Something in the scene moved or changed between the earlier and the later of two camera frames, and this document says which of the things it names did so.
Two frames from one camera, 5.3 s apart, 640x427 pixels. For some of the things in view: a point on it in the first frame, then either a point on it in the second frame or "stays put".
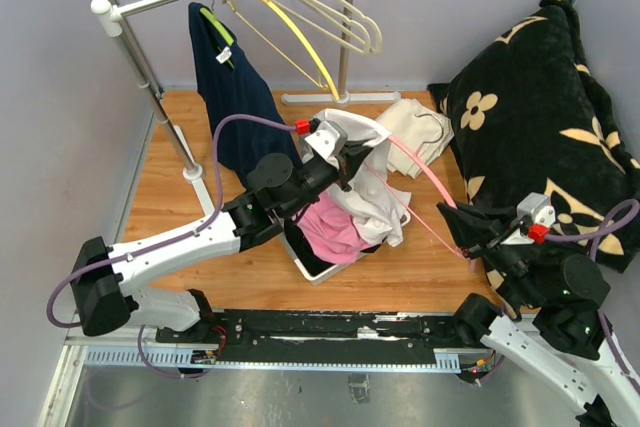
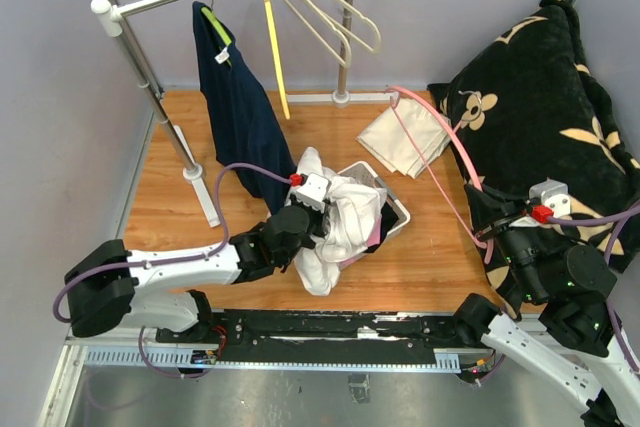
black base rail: (263, 335) stays put
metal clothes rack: (107, 18) stays put
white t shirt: (374, 209) -> (350, 224)
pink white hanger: (396, 194) -> (475, 236)
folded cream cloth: (414, 126) stays put
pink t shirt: (331, 231) -> (374, 239)
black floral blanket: (526, 113) stays put
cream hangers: (365, 45) -> (345, 62)
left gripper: (349, 161) -> (321, 216)
